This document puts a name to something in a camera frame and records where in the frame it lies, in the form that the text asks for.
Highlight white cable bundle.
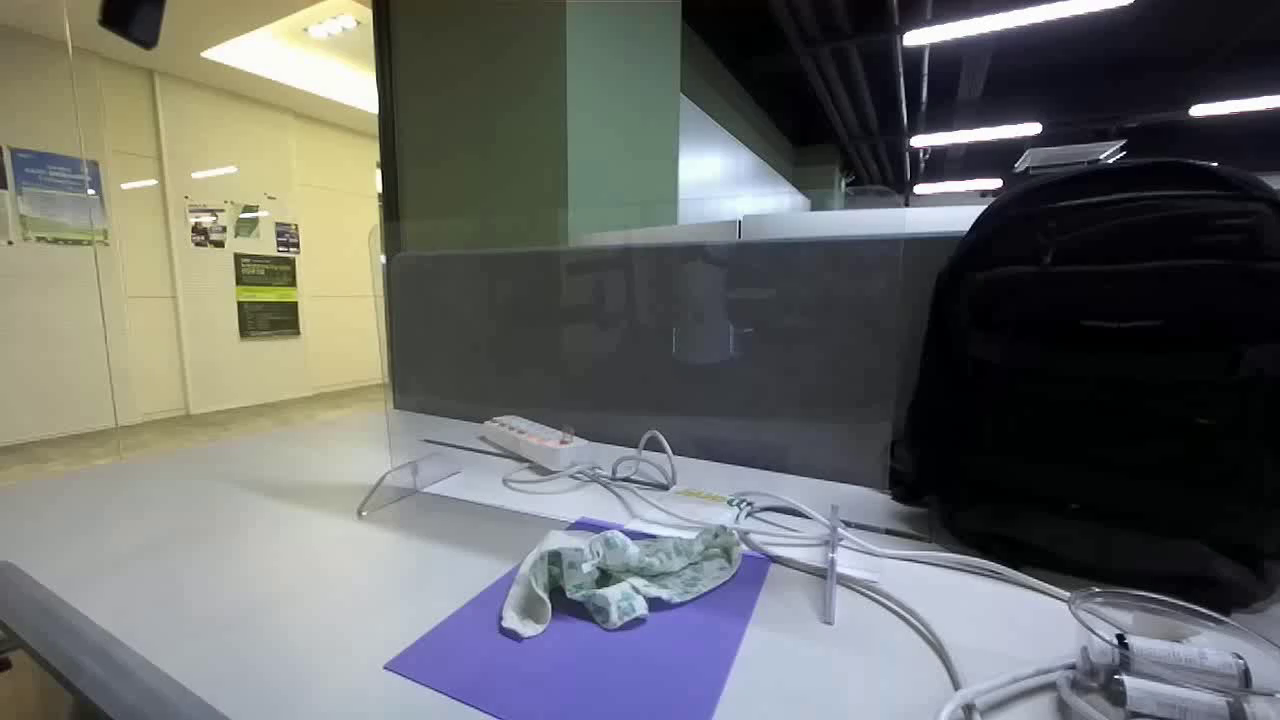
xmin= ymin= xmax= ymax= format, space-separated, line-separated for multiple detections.
xmin=499 ymin=429 xmax=1280 ymax=720

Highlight purple mat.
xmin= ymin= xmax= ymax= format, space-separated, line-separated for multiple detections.
xmin=389 ymin=520 xmax=769 ymax=720

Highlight black backpack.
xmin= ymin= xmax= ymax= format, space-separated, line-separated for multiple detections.
xmin=886 ymin=159 xmax=1280 ymax=611

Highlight white plug adapters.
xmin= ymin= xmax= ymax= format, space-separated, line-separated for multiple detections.
xmin=1074 ymin=631 xmax=1275 ymax=720

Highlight white and green cloth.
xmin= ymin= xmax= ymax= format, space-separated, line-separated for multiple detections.
xmin=499 ymin=523 xmax=744 ymax=638

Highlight white power strip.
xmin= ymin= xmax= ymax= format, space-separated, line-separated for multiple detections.
xmin=481 ymin=416 xmax=591 ymax=471

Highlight grey desk partition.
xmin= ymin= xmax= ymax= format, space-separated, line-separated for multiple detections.
xmin=385 ymin=202 xmax=994 ymax=491

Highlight blue wall poster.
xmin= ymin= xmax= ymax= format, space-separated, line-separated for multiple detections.
xmin=6 ymin=148 xmax=106 ymax=245

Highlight green and black wall poster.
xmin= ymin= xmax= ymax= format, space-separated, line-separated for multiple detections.
xmin=232 ymin=252 xmax=299 ymax=341

